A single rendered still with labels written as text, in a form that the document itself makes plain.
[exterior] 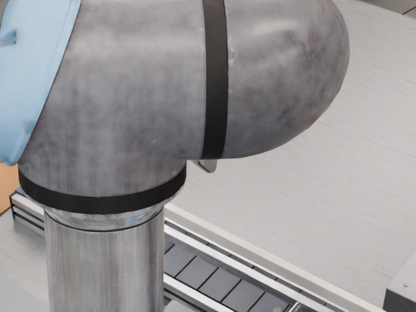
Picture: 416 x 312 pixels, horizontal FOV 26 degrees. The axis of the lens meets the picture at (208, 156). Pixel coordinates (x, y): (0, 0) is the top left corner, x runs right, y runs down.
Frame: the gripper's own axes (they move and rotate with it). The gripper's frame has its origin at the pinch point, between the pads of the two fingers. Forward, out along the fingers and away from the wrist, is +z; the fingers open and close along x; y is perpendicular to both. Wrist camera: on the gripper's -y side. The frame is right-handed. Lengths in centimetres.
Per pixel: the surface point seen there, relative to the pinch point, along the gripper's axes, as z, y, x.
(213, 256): 11.0, -3.9, 1.4
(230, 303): 19.2, -3.1, 3.6
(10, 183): 0.6, 0.3, 45.2
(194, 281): 16.2, -2.7, 9.0
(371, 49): 15, 70, 21
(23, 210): 2.6, -4.7, 36.7
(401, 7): 59, 223, 111
